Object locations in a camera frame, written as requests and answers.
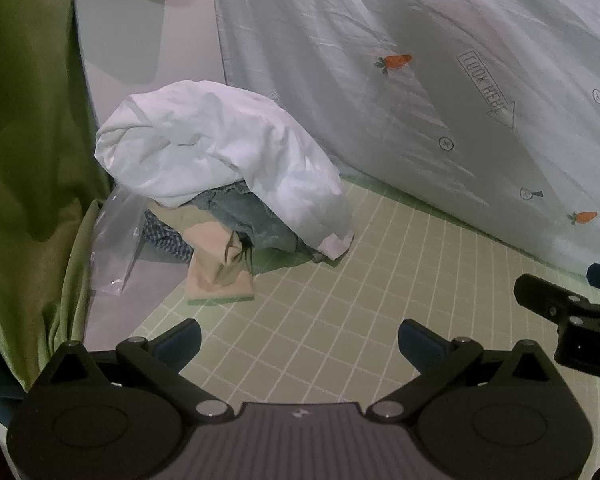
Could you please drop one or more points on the beige garment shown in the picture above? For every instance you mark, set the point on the beige garment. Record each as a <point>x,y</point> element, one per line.
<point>215,280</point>

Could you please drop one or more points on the grey-blue garment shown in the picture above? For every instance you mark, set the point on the grey-blue garment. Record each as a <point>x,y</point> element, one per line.
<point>252,220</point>

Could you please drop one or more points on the blue plaid garment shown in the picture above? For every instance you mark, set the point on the blue plaid garment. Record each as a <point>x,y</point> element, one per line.
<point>166,244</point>

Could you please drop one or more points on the clear plastic bag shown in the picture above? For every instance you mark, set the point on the clear plastic bag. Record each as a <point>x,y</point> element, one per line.
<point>114,247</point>

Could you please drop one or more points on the pale carrot print quilt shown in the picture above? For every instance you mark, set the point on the pale carrot print quilt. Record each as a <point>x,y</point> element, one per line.
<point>430,35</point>

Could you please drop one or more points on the green curtain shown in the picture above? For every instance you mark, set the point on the green curtain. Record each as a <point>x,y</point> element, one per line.
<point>25,135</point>

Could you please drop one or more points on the white garment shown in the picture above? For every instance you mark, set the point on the white garment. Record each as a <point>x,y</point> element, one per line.
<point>220,150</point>

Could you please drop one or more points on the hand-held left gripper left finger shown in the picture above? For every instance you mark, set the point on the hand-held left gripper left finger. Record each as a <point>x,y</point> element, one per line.
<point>184,344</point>

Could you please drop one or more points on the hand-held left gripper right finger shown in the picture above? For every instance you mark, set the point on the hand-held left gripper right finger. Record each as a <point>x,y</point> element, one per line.
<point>419,344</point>

